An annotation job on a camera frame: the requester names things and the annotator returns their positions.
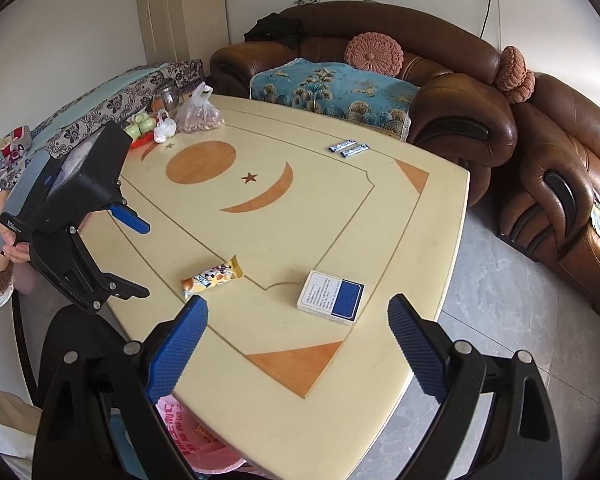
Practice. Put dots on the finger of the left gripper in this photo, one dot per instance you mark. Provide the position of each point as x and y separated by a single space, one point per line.
129 218
111 285

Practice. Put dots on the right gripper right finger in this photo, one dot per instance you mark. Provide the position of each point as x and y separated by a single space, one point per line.
425 346

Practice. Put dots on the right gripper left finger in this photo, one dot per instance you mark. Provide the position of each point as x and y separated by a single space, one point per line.
170 345

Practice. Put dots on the orange snack bar wrapper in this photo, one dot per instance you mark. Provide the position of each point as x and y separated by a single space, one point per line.
229 270

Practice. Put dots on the white blue cigarette box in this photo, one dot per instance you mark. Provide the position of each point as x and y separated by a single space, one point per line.
327 296

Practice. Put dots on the pink trash bag bin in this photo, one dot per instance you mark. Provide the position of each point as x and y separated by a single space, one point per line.
204 452

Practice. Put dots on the red plastic tray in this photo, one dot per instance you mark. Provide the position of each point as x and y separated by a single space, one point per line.
145 139

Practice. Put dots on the floral bed cover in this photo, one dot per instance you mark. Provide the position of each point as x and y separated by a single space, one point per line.
117 99

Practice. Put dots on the small white plastic bag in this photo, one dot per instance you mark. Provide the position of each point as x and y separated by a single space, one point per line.
165 127

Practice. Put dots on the glass jar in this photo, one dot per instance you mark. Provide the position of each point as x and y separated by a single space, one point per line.
167 96

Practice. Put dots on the clear bag of nuts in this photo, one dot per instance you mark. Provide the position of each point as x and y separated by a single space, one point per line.
198 113

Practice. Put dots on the beige wooden table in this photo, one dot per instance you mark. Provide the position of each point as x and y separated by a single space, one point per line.
297 395

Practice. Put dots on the cream wardrobe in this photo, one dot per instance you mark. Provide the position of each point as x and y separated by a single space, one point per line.
180 30

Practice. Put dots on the silver gum pack right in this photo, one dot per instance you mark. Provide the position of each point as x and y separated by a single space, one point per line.
354 150

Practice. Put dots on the silver gum pack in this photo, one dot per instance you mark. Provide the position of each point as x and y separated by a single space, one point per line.
354 150
343 145

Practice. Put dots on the silver gum pack left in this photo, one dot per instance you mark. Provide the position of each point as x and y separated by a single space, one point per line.
343 145

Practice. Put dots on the brown leather armchair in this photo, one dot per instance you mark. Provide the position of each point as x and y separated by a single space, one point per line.
552 183

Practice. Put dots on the brown leather long sofa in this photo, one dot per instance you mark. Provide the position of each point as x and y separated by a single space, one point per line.
457 113

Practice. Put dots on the blue floral sofa cover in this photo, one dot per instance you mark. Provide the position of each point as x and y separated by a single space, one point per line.
338 90

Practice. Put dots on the pink cushion on sofa corner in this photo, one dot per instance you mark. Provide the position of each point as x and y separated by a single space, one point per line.
513 78

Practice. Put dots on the pink round cushion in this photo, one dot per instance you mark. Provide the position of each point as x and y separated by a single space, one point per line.
374 52

